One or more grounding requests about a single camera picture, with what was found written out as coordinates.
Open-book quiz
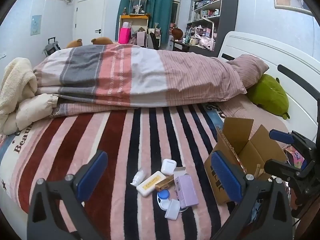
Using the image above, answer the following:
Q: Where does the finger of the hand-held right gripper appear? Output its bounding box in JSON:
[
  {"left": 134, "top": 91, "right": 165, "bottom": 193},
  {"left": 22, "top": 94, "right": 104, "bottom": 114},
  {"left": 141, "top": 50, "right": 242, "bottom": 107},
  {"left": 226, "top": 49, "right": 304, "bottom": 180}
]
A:
[
  {"left": 269, "top": 129, "right": 316, "bottom": 153},
  {"left": 264, "top": 158, "right": 308, "bottom": 188}
]

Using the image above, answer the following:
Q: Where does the white earbuds case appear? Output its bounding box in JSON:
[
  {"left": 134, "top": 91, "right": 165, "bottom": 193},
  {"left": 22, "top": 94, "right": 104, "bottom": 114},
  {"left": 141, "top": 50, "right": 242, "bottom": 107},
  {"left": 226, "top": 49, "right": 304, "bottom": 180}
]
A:
[{"left": 160, "top": 158, "right": 177, "bottom": 176}]

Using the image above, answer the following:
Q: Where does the green plush toy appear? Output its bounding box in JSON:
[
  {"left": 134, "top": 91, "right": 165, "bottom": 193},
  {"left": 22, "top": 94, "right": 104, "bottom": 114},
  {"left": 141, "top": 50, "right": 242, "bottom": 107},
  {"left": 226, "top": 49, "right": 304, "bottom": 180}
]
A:
[{"left": 247, "top": 74, "right": 291, "bottom": 120}]

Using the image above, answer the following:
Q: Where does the small white plastic case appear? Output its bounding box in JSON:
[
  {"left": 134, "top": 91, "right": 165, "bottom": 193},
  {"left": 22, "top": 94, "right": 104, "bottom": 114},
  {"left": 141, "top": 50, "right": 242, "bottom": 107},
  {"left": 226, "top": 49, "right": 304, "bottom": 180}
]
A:
[{"left": 164, "top": 199, "right": 181, "bottom": 221}]

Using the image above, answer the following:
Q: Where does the blue wall poster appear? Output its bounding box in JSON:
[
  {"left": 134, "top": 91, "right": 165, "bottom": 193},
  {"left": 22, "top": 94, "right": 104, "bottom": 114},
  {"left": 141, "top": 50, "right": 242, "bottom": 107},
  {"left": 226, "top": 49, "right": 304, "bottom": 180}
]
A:
[{"left": 30, "top": 15, "right": 42, "bottom": 36}]

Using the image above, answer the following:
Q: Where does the small white bottle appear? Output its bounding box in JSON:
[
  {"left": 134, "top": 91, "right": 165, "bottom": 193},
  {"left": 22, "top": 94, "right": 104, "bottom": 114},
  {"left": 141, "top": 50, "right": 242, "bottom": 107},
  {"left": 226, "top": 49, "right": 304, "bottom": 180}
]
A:
[{"left": 130, "top": 170, "right": 146, "bottom": 187}]

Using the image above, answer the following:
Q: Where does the grey suitcase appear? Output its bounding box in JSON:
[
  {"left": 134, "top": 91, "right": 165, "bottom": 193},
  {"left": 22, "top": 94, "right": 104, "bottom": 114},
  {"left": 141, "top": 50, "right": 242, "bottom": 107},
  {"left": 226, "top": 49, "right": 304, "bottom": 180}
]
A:
[{"left": 43, "top": 37, "right": 61, "bottom": 57}]

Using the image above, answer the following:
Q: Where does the white door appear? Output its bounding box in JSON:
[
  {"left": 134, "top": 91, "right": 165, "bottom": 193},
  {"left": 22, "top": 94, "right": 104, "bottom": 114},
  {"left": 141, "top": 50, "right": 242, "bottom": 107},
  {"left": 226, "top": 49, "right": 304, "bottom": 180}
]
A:
[{"left": 73, "top": 0, "right": 107, "bottom": 46}]

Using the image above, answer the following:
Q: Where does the glass display case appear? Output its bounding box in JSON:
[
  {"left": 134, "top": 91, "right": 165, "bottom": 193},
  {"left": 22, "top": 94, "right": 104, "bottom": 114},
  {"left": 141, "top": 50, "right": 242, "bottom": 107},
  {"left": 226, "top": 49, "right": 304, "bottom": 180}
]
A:
[{"left": 128, "top": 0, "right": 148, "bottom": 16}]

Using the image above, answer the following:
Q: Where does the open white paper box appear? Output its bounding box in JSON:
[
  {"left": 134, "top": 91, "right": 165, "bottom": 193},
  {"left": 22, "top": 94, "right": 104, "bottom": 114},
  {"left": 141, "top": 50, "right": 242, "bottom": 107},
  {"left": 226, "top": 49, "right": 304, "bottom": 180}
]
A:
[{"left": 173, "top": 167, "right": 187, "bottom": 178}]

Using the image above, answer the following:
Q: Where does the folded pink grey quilt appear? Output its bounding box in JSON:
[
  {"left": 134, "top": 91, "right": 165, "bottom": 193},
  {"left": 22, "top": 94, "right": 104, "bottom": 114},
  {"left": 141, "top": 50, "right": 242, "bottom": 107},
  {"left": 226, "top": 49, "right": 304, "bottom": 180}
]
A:
[{"left": 32, "top": 44, "right": 248, "bottom": 117}]

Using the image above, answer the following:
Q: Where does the cream rectangular box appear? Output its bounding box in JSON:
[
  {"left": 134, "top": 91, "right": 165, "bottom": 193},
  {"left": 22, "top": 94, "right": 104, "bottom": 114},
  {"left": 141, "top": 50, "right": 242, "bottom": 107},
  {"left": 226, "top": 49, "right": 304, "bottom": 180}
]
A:
[{"left": 136, "top": 171, "right": 166, "bottom": 197}]

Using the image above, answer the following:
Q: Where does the window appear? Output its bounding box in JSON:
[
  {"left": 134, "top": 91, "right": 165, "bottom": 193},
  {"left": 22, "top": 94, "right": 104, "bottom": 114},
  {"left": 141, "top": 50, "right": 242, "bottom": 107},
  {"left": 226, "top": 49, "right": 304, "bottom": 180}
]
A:
[{"left": 172, "top": 0, "right": 184, "bottom": 26}]

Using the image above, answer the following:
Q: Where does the small wooden piece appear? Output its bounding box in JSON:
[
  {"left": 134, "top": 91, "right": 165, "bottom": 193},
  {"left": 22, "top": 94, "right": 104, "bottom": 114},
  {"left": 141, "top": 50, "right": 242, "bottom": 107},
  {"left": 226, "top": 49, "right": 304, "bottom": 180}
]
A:
[{"left": 253, "top": 164, "right": 266, "bottom": 180}]

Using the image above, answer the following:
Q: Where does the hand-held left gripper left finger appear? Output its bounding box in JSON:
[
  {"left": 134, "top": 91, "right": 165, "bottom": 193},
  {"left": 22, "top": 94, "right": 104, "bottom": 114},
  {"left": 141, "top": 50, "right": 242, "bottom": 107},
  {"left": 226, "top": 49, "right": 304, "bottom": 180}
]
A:
[{"left": 26, "top": 150, "right": 109, "bottom": 240}]

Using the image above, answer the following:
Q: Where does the dark bookshelf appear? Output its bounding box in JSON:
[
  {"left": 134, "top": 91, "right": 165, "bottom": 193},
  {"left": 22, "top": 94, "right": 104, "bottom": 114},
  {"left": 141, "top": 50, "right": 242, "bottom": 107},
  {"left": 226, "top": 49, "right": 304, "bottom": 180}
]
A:
[{"left": 186, "top": 0, "right": 239, "bottom": 58}]

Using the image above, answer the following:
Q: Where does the slim brown box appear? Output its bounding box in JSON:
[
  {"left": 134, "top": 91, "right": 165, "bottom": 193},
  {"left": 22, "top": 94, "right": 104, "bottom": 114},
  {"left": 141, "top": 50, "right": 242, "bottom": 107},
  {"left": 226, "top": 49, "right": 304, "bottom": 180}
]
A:
[{"left": 154, "top": 175, "right": 175, "bottom": 192}]

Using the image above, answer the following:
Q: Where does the brown teddy bear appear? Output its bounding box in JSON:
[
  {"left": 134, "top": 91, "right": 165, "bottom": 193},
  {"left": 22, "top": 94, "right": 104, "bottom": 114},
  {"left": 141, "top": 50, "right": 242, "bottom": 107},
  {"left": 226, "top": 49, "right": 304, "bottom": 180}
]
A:
[
  {"left": 66, "top": 39, "right": 83, "bottom": 49},
  {"left": 91, "top": 37, "right": 114, "bottom": 45}
]

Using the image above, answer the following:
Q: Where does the yellow shelf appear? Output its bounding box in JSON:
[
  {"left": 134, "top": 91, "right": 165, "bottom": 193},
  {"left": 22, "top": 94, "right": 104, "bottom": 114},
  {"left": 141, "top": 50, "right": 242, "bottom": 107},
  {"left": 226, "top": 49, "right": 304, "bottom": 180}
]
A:
[{"left": 118, "top": 14, "right": 151, "bottom": 45}]

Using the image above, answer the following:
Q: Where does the bright pink bag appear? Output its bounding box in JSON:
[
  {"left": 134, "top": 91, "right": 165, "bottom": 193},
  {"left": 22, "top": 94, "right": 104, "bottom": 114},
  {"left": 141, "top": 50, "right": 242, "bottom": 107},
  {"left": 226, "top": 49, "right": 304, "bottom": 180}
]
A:
[{"left": 118, "top": 27, "right": 132, "bottom": 45}]

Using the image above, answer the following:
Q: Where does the white fleece blanket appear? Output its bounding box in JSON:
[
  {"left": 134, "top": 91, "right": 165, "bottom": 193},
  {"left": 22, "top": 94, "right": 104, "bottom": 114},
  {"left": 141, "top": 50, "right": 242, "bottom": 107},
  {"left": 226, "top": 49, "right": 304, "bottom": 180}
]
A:
[{"left": 0, "top": 57, "right": 38, "bottom": 120}]

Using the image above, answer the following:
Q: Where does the colourful printed packet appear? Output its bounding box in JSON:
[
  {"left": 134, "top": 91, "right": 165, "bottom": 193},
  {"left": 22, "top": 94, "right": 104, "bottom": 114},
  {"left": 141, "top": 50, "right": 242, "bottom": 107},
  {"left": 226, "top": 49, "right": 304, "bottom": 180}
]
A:
[{"left": 284, "top": 145, "right": 306, "bottom": 171}]

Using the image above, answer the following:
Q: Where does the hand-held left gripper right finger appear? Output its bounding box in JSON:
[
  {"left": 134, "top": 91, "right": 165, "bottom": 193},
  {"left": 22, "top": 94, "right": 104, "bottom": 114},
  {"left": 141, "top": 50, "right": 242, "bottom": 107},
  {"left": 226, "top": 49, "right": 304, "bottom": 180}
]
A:
[{"left": 211, "top": 151, "right": 293, "bottom": 240}]

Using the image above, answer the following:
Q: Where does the pink striped pillow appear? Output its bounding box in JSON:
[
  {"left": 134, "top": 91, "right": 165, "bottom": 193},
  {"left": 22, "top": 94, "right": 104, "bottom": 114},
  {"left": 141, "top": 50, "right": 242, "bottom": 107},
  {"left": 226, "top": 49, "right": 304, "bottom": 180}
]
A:
[{"left": 226, "top": 54, "right": 269, "bottom": 89}]

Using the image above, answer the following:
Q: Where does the brown round ornament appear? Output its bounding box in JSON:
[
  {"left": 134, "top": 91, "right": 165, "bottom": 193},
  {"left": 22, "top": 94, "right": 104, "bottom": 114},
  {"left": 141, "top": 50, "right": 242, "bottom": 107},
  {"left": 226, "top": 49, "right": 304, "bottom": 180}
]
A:
[{"left": 171, "top": 27, "right": 185, "bottom": 42}]

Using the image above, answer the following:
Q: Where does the blue white contact lens case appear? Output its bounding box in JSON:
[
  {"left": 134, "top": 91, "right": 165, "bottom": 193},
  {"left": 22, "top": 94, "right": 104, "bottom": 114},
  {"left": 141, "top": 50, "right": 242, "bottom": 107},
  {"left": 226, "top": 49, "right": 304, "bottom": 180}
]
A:
[{"left": 156, "top": 189, "right": 181, "bottom": 211}]

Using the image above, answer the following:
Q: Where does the white bed headboard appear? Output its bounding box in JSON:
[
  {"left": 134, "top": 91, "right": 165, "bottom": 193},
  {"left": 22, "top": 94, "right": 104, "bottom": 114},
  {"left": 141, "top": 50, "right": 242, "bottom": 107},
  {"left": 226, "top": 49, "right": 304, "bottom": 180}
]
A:
[{"left": 217, "top": 31, "right": 320, "bottom": 143}]

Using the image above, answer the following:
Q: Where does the cluttered desk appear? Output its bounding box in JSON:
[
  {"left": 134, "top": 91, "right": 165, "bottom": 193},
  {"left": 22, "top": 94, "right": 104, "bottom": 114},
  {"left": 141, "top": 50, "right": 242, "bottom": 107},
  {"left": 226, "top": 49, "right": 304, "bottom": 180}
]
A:
[{"left": 172, "top": 39, "right": 218, "bottom": 53}]

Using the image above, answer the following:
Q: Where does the striped plush blanket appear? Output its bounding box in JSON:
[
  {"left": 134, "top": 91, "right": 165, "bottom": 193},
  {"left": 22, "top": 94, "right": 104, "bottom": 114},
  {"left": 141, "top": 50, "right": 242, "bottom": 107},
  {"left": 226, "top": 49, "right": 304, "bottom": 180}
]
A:
[{"left": 0, "top": 102, "right": 288, "bottom": 240}]

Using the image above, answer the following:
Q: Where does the purple box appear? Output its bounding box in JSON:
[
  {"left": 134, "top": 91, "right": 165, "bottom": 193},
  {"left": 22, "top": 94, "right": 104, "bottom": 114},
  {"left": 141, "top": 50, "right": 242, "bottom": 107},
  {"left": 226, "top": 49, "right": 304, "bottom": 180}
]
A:
[{"left": 174, "top": 174, "right": 199, "bottom": 209}]

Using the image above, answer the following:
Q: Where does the brown cardboard box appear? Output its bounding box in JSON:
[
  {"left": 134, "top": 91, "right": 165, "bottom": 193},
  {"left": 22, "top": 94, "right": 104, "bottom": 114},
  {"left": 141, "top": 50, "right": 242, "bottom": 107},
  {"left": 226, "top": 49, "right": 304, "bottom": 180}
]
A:
[{"left": 204, "top": 116, "right": 288, "bottom": 205}]

